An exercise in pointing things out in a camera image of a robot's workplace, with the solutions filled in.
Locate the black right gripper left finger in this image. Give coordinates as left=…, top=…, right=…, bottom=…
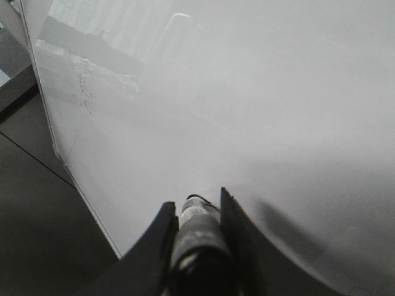
left=77, top=202, right=178, bottom=295

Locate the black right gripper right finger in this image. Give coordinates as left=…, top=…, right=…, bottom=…
left=220, top=187, right=340, bottom=295

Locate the white whiteboard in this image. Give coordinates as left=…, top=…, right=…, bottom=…
left=20, top=1, right=394, bottom=295

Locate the white black whiteboard marker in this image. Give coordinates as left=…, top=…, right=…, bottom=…
left=168, top=194, right=243, bottom=295

